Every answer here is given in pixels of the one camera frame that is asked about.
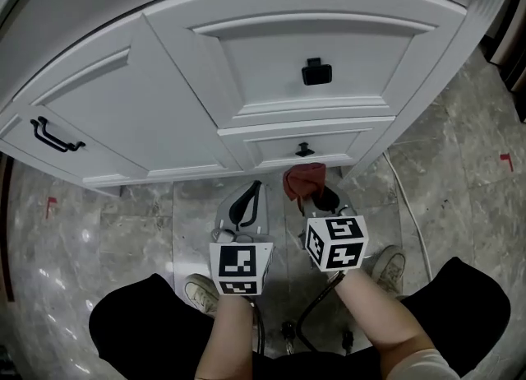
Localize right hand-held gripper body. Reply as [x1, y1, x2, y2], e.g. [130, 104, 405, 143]
[298, 204, 370, 276]

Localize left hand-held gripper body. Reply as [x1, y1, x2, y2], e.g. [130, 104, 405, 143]
[208, 226, 276, 297]

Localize dark red cloth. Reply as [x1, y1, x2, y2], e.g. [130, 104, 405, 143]
[282, 162, 328, 202]

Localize small white drawer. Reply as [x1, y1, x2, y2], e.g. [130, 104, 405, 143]
[217, 117, 398, 172]

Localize large white drawer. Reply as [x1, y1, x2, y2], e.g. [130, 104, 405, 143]
[143, 0, 468, 128]

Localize person's left forearm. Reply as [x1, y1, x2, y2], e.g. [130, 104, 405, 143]
[195, 294, 254, 380]

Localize person's right forearm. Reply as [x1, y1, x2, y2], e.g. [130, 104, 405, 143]
[335, 269, 436, 380]

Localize person's left shoe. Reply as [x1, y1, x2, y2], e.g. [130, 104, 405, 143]
[183, 274, 221, 317]

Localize person's shoe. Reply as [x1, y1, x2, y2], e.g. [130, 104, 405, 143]
[183, 274, 221, 317]
[365, 245, 407, 297]

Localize person's right shoe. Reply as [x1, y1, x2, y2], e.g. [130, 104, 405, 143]
[365, 245, 407, 297]

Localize person's left leg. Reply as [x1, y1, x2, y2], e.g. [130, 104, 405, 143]
[89, 273, 264, 380]

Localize person's leg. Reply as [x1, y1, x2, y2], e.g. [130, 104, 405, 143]
[89, 273, 264, 380]
[400, 257, 512, 380]

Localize white cabinet door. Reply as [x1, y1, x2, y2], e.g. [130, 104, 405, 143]
[0, 113, 149, 188]
[12, 14, 243, 178]

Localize person's right leg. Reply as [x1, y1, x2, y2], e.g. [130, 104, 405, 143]
[400, 257, 512, 380]

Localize person's white sleeve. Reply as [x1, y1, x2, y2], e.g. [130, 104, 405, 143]
[388, 347, 461, 380]

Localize brown wooden step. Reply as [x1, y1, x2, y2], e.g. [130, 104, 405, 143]
[0, 155, 16, 304]

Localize thick black gripper cable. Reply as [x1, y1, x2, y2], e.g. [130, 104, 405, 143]
[296, 271, 350, 357]
[250, 298, 266, 355]

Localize white floor cable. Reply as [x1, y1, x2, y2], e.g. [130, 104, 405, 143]
[381, 151, 432, 283]

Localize black door handle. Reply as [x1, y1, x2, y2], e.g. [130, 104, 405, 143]
[36, 116, 86, 152]
[30, 118, 69, 153]

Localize dark wooden door frame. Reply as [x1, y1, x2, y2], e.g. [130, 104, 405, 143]
[484, 0, 526, 123]

